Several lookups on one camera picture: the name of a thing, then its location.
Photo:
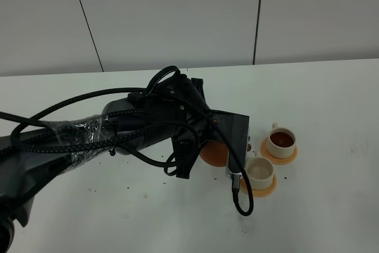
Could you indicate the far white teacup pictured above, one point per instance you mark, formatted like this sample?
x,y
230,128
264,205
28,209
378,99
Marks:
x,y
281,142

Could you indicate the orange coaster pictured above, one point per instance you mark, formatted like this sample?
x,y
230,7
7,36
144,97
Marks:
x,y
275,160
260,193

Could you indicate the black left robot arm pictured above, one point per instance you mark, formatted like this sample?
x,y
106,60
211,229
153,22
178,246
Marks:
x,y
37,151

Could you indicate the brown clay teapot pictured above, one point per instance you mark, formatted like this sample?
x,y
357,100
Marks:
x,y
217,153

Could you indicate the far orange coaster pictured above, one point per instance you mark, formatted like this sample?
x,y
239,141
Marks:
x,y
275,160

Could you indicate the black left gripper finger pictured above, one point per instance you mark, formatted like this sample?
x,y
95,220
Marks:
x,y
184,170

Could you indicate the near white teacup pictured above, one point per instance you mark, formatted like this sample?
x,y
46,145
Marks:
x,y
260,172

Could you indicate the white teacup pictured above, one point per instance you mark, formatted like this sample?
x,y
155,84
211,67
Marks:
x,y
281,142
260,172

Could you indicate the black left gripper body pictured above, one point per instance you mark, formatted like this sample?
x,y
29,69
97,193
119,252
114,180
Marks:
x,y
173,109

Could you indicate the near orange coaster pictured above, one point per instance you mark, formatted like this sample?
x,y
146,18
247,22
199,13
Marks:
x,y
260,193

